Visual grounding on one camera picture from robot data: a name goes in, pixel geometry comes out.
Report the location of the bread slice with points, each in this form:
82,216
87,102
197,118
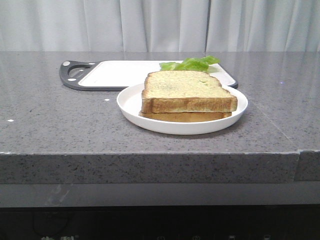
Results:
178,91
186,117

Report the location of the green lettuce leaf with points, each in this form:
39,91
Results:
190,64

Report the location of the white round plate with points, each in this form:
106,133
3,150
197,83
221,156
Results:
129,101

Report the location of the white black cutting board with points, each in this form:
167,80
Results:
109,75

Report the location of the dark appliance front panel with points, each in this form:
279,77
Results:
256,222

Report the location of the white curtain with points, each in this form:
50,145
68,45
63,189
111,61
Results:
160,25

